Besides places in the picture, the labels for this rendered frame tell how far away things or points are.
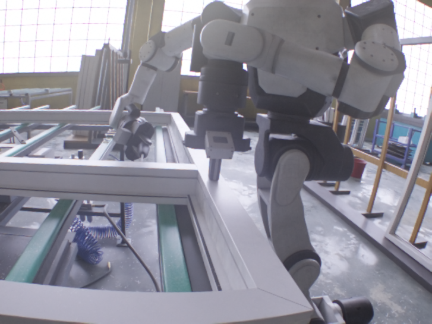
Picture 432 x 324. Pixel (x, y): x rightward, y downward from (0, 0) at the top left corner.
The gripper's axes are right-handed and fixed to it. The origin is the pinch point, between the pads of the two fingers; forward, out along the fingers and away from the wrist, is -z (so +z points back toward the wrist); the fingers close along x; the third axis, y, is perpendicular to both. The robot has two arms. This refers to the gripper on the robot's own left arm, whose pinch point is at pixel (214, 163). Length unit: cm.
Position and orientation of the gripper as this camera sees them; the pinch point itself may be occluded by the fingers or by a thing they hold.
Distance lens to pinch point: 55.4
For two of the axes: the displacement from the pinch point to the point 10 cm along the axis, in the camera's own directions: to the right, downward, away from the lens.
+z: 1.0, -9.5, -2.8
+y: 2.0, 3.0, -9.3
